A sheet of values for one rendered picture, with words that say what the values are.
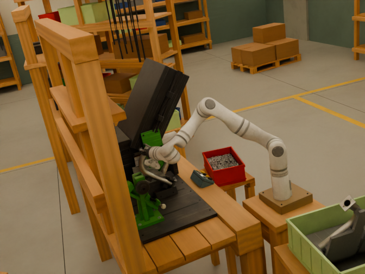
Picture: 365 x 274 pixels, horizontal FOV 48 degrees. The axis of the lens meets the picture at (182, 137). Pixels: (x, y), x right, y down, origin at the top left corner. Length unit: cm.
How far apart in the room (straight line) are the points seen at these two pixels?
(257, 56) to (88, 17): 393
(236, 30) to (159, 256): 1064
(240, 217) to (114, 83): 366
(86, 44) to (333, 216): 139
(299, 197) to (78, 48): 139
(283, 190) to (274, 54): 647
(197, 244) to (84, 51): 106
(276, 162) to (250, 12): 1043
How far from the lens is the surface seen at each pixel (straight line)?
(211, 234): 211
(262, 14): 1262
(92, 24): 540
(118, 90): 550
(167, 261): 199
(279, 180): 223
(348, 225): 186
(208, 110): 205
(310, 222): 210
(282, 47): 866
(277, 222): 220
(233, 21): 1224
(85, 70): 155
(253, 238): 215
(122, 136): 250
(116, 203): 174
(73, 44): 153
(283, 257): 208
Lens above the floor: 211
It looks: 22 degrees down
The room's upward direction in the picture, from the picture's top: 9 degrees counter-clockwise
